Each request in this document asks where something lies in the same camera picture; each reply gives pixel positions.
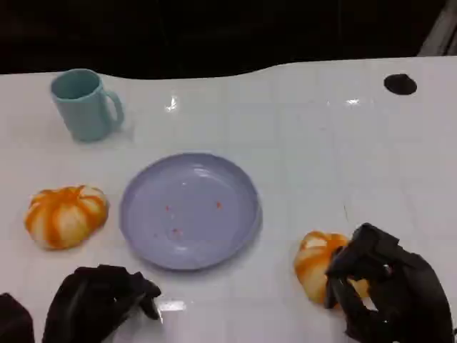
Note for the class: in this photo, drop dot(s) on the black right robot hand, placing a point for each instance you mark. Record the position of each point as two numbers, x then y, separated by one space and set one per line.
403 286

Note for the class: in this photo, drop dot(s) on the lilac plate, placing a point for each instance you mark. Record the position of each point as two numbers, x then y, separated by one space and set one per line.
189 211

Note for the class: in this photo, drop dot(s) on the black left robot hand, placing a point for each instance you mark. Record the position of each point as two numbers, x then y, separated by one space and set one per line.
89 300

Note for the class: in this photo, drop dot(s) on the pale green mug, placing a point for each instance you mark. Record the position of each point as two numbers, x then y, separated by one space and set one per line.
82 107

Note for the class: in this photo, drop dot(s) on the orange and white toy bread roll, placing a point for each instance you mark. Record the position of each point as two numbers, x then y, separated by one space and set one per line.
66 216
314 264

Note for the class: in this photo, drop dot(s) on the black round table grommet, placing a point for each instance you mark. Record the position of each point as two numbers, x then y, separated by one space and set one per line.
400 84

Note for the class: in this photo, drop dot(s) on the grey metal frame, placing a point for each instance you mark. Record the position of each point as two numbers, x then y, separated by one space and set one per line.
441 32

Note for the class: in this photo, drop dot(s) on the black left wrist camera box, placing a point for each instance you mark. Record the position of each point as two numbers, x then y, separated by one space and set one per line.
14 319

